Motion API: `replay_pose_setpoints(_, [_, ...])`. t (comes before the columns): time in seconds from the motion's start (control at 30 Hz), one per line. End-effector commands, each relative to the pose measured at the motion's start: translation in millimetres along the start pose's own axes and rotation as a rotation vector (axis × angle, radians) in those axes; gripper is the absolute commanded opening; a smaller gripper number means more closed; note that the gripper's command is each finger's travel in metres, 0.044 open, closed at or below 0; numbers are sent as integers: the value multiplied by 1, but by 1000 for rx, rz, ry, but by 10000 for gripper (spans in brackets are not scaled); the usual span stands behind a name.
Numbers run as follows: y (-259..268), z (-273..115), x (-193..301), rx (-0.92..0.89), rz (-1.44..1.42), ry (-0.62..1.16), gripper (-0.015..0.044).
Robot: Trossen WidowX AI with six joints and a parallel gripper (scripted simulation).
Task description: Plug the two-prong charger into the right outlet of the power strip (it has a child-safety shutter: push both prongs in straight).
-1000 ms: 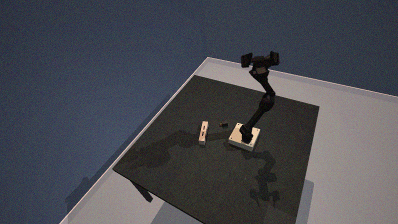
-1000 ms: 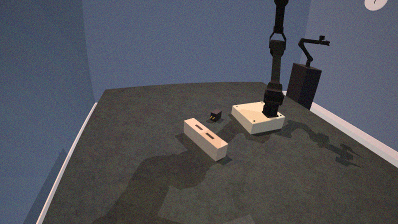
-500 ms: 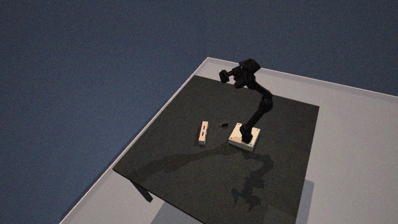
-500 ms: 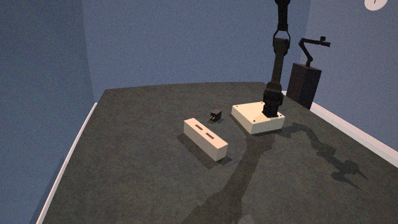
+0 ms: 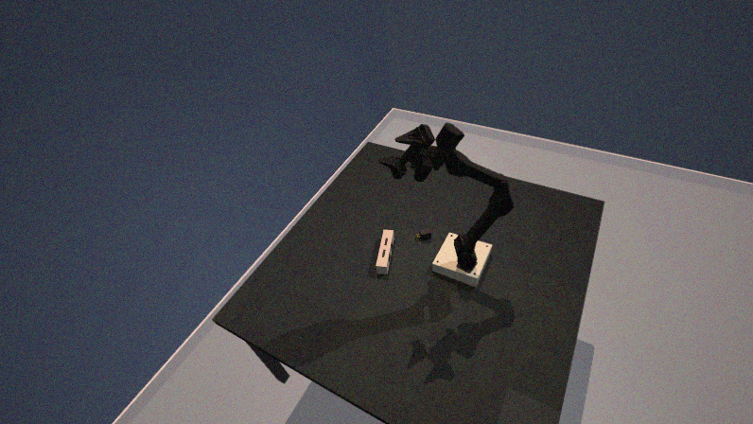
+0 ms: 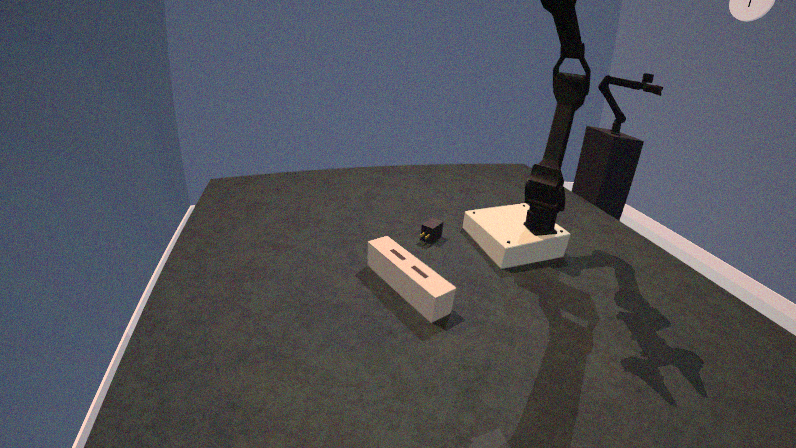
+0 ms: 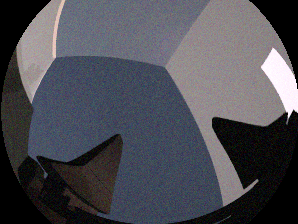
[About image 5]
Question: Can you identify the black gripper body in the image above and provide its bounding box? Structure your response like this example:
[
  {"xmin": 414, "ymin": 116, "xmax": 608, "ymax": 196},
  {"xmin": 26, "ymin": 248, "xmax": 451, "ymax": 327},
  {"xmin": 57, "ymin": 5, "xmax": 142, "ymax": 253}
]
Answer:
[{"xmin": 393, "ymin": 124, "xmax": 435, "ymax": 179}]

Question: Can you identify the black two-prong plug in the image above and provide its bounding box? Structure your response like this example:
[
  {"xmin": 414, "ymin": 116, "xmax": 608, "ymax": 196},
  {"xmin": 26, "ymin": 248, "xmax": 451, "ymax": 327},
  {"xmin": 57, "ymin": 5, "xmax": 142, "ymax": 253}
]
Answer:
[{"xmin": 416, "ymin": 228, "xmax": 431, "ymax": 240}]

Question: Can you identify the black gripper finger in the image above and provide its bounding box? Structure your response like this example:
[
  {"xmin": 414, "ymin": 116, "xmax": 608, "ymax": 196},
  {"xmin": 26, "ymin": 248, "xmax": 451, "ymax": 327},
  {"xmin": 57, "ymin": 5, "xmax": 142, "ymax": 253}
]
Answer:
[
  {"xmin": 378, "ymin": 155, "xmax": 400, "ymax": 176},
  {"xmin": 395, "ymin": 127, "xmax": 426, "ymax": 149}
]

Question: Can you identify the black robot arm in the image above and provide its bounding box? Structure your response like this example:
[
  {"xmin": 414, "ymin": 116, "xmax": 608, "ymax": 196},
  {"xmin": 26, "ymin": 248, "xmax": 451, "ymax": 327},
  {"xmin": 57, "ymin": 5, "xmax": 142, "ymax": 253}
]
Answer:
[{"xmin": 410, "ymin": 122, "xmax": 514, "ymax": 274}]

